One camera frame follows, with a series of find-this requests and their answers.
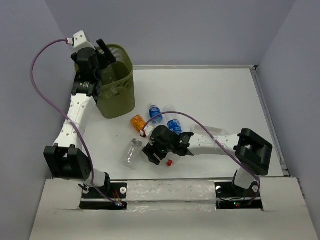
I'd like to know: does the red cap clear bottle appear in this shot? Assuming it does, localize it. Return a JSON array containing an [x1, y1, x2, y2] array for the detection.
[[160, 150, 181, 168]]

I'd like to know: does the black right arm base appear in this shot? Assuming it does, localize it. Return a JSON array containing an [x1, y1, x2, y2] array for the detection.
[[215, 181, 263, 210]]

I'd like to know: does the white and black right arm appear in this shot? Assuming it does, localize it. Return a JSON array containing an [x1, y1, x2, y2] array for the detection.
[[140, 125, 273, 196]]

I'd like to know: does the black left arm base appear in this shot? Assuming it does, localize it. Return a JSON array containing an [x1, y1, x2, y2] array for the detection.
[[79, 182, 128, 211]]

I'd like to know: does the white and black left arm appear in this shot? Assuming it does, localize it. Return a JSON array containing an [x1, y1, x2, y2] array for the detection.
[[43, 39, 116, 198]]

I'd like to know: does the olive green mesh bin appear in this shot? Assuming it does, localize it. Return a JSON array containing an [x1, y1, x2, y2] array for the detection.
[[70, 44, 136, 119]]

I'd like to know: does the grey cap clear bottle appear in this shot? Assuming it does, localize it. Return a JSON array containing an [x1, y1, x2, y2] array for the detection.
[[122, 138, 143, 169]]

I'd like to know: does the inverted Pocari Sweat blue bottle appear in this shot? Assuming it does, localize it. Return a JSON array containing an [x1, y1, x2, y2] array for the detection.
[[163, 105, 183, 135]]

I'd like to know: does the orange label plastic bottle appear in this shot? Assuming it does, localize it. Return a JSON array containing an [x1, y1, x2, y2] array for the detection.
[[130, 114, 146, 133]]

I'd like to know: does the upright Pocari Sweat blue bottle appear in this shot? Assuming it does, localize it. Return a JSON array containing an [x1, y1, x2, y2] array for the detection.
[[148, 103, 164, 125]]

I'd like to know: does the large ribbed clear bottle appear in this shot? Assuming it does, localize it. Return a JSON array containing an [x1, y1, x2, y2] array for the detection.
[[190, 124, 230, 136]]

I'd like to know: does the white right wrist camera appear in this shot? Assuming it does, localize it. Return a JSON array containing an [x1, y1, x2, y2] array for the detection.
[[139, 125, 155, 138]]

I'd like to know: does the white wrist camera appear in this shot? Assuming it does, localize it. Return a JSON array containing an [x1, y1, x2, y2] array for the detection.
[[66, 30, 95, 52], [139, 125, 155, 138]]

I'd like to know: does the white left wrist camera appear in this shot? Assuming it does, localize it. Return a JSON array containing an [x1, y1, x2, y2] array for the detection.
[[66, 30, 95, 52]]

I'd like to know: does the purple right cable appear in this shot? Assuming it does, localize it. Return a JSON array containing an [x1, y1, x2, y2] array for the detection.
[[143, 111, 261, 201]]

